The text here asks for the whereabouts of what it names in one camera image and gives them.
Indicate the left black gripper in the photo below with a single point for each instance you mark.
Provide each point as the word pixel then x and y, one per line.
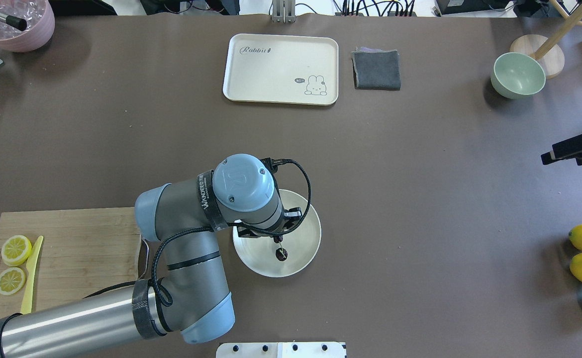
pixel 278 240

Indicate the dark red cherry pair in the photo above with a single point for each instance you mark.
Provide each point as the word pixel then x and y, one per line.
pixel 281 254

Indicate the cream round plate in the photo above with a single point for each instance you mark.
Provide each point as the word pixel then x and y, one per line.
pixel 302 245

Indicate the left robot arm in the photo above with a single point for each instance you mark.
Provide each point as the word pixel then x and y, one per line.
pixel 187 290

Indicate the cream rabbit tray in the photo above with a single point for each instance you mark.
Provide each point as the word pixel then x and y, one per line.
pixel 283 69

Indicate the light green bowl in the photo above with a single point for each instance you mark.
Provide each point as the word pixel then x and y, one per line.
pixel 517 76

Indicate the wooden mug tree stand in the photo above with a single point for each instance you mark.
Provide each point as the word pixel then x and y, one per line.
pixel 546 50

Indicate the wooden cutting board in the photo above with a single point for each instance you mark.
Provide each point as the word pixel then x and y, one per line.
pixel 83 251

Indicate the grey folded cloth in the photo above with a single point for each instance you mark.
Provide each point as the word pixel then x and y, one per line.
pixel 376 69

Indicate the yellow plastic knife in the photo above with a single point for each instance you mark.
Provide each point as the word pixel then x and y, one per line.
pixel 31 267

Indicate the upper lemon slice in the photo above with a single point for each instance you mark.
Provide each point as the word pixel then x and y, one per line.
pixel 16 250

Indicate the lemon slice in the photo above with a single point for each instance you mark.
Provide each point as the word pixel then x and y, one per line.
pixel 16 250
pixel 12 280

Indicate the lower lemon slice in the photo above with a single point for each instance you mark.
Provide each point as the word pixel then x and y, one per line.
pixel 12 280

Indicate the pink bowl with ice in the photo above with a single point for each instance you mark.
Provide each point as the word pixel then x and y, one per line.
pixel 34 25

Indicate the black muddler in bowl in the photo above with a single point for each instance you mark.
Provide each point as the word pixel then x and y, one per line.
pixel 0 16

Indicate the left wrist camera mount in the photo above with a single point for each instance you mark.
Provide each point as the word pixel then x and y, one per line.
pixel 272 165

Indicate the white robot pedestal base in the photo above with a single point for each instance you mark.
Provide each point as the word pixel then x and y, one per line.
pixel 316 349

